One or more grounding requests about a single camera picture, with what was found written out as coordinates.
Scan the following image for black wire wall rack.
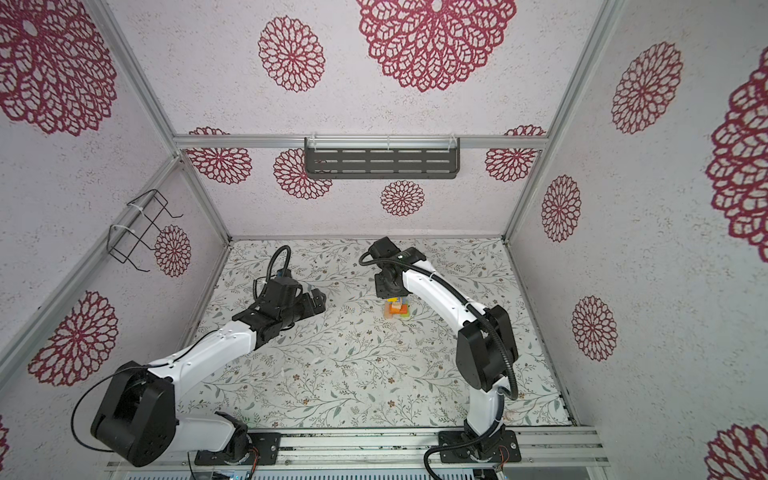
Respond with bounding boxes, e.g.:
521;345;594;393
105;189;183;273

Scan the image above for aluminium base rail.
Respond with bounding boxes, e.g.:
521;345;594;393
98;427;616;479

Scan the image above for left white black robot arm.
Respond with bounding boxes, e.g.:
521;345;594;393
90;277;327;467

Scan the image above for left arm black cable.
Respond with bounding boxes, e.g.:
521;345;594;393
70;244;293;454

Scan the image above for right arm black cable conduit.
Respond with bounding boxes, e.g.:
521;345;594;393
358;248;520;480

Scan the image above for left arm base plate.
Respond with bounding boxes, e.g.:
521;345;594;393
193;433;281;466

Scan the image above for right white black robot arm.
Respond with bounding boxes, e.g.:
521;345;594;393
358;237;519;444

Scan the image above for grey metal wall shelf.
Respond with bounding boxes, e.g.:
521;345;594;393
304;137;461;180

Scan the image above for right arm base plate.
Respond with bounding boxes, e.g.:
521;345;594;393
438;427;522;464

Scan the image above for orange rectangular block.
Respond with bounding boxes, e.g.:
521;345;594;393
388;303;410;316

